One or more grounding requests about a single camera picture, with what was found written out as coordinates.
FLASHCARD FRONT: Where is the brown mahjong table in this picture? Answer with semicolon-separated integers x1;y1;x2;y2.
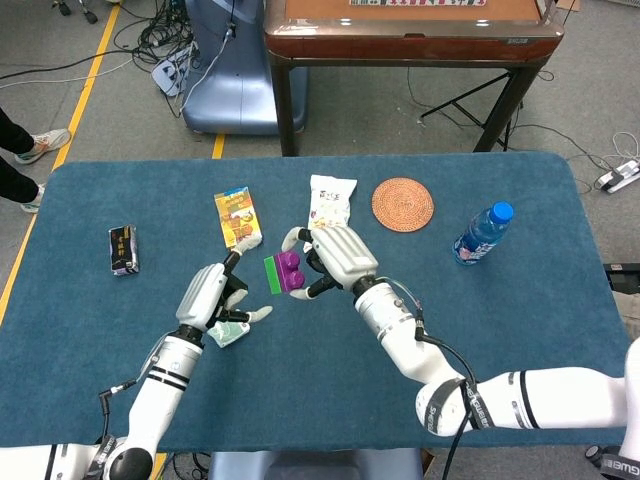
263;0;566;157

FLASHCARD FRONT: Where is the green toy brick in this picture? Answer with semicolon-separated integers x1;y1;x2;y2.
263;255;287;295

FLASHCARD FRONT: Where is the light blue robot pedestal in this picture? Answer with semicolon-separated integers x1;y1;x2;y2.
182;0;310;136

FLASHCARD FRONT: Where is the chrome wheeled stool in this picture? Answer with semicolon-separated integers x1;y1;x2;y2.
54;0;99;25

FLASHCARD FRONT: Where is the blue felt table cloth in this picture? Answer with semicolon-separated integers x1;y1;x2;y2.
0;152;634;456

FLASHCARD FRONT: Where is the black equipment box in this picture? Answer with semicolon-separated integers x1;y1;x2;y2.
603;262;640;296

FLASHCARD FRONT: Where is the person in white sneakers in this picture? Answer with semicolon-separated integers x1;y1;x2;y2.
0;107;72;214

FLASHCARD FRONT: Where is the white snack bag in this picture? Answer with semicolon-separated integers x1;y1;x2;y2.
307;173;359;232

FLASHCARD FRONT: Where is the blue robot body base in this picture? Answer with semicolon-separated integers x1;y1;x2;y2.
207;448;425;480

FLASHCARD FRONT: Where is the black floor cable bundle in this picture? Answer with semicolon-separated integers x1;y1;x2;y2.
114;0;195;66

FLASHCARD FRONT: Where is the cardboard box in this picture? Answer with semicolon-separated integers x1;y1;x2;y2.
537;0;582;14

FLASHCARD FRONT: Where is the white green tissue packet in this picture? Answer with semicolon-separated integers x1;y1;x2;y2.
207;322;251;350

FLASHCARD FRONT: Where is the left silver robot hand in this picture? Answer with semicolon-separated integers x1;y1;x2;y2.
174;234;274;347

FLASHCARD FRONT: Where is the round woven rattan coaster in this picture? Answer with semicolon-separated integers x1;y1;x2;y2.
371;177;435;233

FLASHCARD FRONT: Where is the face-up mahjong tile row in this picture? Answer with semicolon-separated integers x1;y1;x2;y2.
348;0;487;8

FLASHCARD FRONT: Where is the yellow snack box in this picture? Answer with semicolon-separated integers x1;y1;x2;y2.
213;186;265;250

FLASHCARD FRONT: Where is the purple building block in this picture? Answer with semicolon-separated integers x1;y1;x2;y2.
273;250;307;293

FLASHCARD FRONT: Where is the white power strip with plugs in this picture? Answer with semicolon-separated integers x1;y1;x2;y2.
151;42;201;97

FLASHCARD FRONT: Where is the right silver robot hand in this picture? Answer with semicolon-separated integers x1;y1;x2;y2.
281;225;380;301

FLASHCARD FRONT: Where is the black snack carton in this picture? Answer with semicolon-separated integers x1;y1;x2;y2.
108;224;141;277

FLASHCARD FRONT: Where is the blue capped drink bottle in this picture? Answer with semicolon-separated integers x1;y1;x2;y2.
452;200;515;267

